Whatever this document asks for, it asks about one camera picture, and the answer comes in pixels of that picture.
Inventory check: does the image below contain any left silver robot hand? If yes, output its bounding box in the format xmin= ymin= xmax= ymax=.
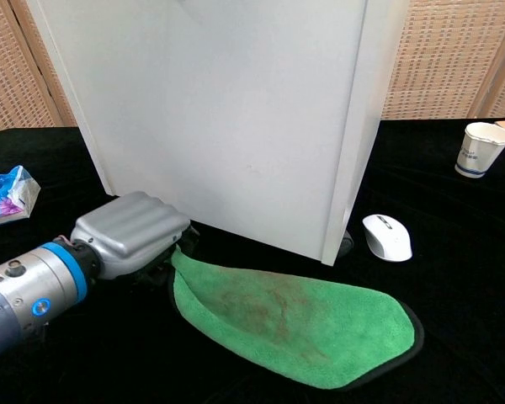
xmin=69 ymin=190 xmax=200 ymax=291

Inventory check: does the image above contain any green microfiber cloth black trim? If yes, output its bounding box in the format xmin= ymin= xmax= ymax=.
xmin=167 ymin=246 xmax=425 ymax=392

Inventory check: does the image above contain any white cabinet box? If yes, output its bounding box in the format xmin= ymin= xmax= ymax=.
xmin=26 ymin=0 xmax=411 ymax=267

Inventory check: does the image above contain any dark grey rounded object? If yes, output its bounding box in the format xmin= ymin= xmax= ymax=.
xmin=337 ymin=229 xmax=354 ymax=258

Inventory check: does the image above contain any blue tissue pack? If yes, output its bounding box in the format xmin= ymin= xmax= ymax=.
xmin=0 ymin=164 xmax=42 ymax=230

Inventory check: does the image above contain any woven rattan folding screen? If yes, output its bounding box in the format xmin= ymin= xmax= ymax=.
xmin=0 ymin=0 xmax=505 ymax=140

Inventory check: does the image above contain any white paper cup blue print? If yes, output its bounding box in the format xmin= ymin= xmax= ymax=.
xmin=454 ymin=121 xmax=505 ymax=179

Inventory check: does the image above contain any white wireless computer mouse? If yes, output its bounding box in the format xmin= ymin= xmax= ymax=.
xmin=361 ymin=213 xmax=414 ymax=263

